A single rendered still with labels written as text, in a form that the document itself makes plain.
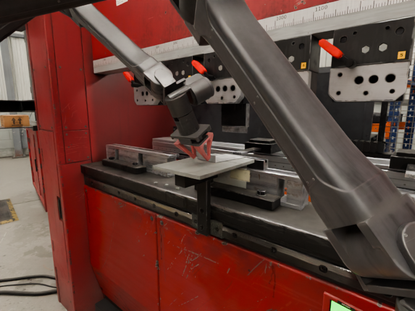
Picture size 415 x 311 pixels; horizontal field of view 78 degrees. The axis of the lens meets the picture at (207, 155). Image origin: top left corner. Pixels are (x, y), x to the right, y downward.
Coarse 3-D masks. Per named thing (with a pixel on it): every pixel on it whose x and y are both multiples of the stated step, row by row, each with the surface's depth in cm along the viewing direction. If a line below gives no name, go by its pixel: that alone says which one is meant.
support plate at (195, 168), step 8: (176, 160) 79; (184, 160) 79; (192, 160) 79; (200, 160) 79; (232, 160) 79; (240, 160) 79; (248, 160) 79; (160, 168) 70; (168, 168) 68; (176, 168) 68; (184, 168) 68; (192, 168) 68; (200, 168) 68; (208, 168) 68; (216, 168) 68; (224, 168) 68; (232, 168) 71; (192, 176) 62; (200, 176) 61; (208, 176) 63
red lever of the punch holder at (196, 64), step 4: (196, 60) 84; (192, 64) 84; (196, 64) 82; (200, 64) 83; (196, 68) 82; (200, 68) 81; (204, 68) 82; (200, 72) 82; (204, 72) 81; (208, 76) 79; (212, 76) 81; (212, 80) 82
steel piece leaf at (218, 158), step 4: (200, 156) 80; (212, 156) 76; (216, 156) 85; (220, 156) 85; (224, 156) 85; (208, 160) 78; (212, 160) 76; (216, 160) 78; (220, 160) 78; (224, 160) 78; (228, 160) 79
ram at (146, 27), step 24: (144, 0) 100; (168, 0) 92; (264, 0) 69; (288, 0) 65; (312, 0) 62; (336, 0) 59; (120, 24) 112; (144, 24) 102; (168, 24) 93; (312, 24) 62; (336, 24) 59; (360, 24) 56; (96, 48) 127; (192, 48) 88; (96, 72) 130; (120, 72) 129
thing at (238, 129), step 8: (224, 104) 86; (232, 104) 84; (240, 104) 82; (248, 104) 82; (224, 112) 86; (232, 112) 84; (240, 112) 82; (248, 112) 82; (224, 120) 87; (232, 120) 85; (240, 120) 83; (248, 120) 83; (224, 128) 88; (232, 128) 86; (240, 128) 84
